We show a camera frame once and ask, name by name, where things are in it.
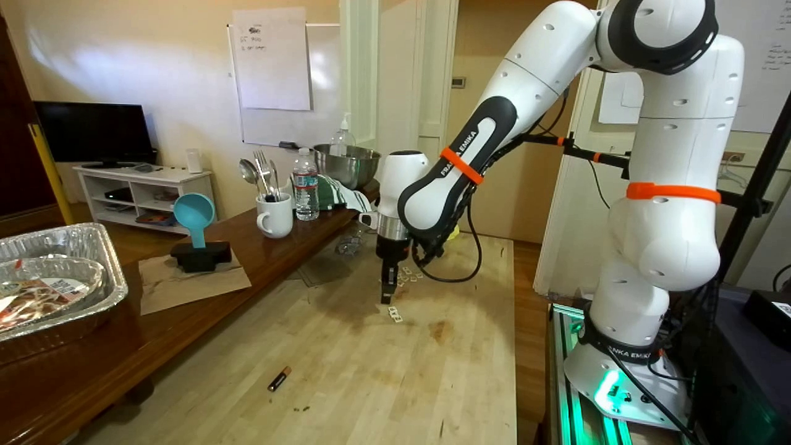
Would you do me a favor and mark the green striped towel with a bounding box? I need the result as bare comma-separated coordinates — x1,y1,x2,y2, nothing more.
320,174,373,215

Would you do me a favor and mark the white tv shelf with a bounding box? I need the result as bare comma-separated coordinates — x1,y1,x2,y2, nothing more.
76,168,213,236

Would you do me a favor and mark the black television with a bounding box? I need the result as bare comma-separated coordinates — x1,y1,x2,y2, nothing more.
34,101,155,165

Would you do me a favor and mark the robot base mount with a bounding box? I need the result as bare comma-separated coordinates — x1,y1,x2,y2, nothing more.
563,345,691,430

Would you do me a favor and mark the white mug back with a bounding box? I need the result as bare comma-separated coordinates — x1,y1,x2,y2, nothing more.
255,195,295,241

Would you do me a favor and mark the aluminium foil tray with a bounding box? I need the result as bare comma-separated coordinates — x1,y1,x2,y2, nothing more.
0,222,129,341

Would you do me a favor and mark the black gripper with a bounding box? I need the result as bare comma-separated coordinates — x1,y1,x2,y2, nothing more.
377,237,405,305

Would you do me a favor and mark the brown cardboard sheet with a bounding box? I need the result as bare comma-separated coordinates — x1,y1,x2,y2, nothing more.
138,254,253,314

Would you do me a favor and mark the large steel bowl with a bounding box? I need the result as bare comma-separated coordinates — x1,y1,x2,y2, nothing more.
315,144,378,189

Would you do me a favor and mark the clear water bottle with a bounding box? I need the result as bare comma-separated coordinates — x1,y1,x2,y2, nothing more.
293,148,320,221

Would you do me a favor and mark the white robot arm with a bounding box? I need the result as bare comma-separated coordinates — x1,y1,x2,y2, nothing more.
377,0,744,363

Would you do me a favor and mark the white paper flipchart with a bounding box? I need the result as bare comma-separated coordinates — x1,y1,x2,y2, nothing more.
233,8,312,111

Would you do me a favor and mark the small black marker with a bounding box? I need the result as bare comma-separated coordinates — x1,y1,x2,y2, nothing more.
268,366,293,394

